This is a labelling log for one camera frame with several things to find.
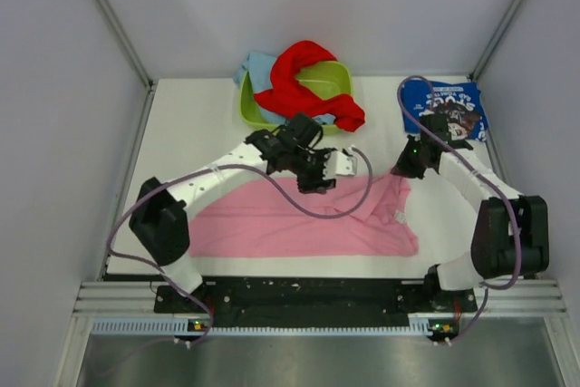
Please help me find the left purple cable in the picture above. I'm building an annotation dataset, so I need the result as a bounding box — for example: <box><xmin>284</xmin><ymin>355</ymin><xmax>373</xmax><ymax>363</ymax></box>
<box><xmin>105</xmin><ymin>145</ymin><xmax>374</xmax><ymax>346</ymax></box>

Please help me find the green plastic basin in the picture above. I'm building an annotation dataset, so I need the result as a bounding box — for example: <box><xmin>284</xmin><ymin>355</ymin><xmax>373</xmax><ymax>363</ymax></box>
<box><xmin>238</xmin><ymin>61</ymin><xmax>354</xmax><ymax>130</ymax></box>

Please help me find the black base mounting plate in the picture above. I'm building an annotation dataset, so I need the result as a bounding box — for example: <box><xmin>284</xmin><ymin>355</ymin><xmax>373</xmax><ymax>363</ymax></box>
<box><xmin>153</xmin><ymin>275</ymin><xmax>479</xmax><ymax>327</ymax></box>

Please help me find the aluminium frame rail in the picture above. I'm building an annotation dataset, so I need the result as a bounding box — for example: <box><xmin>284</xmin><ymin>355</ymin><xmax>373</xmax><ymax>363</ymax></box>
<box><xmin>73</xmin><ymin>279</ymin><xmax>567</xmax><ymax>318</ymax></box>

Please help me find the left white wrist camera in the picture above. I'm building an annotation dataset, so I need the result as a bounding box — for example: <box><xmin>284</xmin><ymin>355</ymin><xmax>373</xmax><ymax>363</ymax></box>
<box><xmin>324</xmin><ymin>147</ymin><xmax>358</xmax><ymax>179</ymax></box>

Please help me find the right aluminium corner post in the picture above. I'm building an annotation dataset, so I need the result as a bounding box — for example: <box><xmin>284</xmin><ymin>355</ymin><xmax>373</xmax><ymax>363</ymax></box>
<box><xmin>468</xmin><ymin>0</ymin><xmax>527</xmax><ymax>82</ymax></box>

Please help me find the pink t shirt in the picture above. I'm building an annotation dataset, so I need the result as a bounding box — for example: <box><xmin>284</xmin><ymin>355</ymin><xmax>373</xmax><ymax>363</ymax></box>
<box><xmin>188</xmin><ymin>173</ymin><xmax>419</xmax><ymax>258</ymax></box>

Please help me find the red t shirt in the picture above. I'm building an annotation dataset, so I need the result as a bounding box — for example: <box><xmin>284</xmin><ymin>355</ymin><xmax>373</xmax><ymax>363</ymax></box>
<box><xmin>254</xmin><ymin>40</ymin><xmax>365</xmax><ymax>132</ymax></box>

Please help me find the left aluminium corner post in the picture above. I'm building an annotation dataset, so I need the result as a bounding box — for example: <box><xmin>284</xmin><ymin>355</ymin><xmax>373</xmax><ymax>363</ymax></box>
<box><xmin>93</xmin><ymin>0</ymin><xmax>154</xmax><ymax>89</ymax></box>

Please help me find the aluminium corner post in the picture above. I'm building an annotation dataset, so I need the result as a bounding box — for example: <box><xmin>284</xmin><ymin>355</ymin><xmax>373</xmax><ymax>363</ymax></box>
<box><xmin>93</xmin><ymin>0</ymin><xmax>154</xmax><ymax>89</ymax></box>
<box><xmin>468</xmin><ymin>0</ymin><xmax>527</xmax><ymax>82</ymax></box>

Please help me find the folded blue printed t shirt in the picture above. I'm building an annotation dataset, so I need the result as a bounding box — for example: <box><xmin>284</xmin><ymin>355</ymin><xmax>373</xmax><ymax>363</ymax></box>
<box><xmin>401</xmin><ymin>79</ymin><xmax>488</xmax><ymax>142</ymax></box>

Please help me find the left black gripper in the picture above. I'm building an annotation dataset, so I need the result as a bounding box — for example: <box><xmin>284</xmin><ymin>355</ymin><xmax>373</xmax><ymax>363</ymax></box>
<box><xmin>287</xmin><ymin>147</ymin><xmax>338</xmax><ymax>194</ymax></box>

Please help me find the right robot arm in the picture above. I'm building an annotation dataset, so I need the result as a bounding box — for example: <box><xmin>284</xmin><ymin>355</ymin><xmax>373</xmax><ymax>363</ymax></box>
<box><xmin>391</xmin><ymin>114</ymin><xmax>549</xmax><ymax>311</ymax></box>

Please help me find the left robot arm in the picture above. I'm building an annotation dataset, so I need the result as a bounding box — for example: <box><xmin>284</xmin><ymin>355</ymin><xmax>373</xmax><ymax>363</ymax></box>
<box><xmin>129</xmin><ymin>114</ymin><xmax>339</xmax><ymax>312</ymax></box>

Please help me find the white garment size label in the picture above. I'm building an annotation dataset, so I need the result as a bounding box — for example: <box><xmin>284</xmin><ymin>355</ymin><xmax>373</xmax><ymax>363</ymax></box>
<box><xmin>394</xmin><ymin>210</ymin><xmax>407</xmax><ymax>224</ymax></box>

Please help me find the light blue t shirt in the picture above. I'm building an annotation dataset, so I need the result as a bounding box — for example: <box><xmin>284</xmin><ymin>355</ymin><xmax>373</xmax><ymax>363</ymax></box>
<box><xmin>233</xmin><ymin>51</ymin><xmax>335</xmax><ymax>125</ymax></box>

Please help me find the grey slotted cable duct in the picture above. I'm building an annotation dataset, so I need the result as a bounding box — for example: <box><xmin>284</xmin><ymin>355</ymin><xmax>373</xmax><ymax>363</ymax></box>
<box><xmin>92</xmin><ymin>317</ymin><xmax>433</xmax><ymax>337</ymax></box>

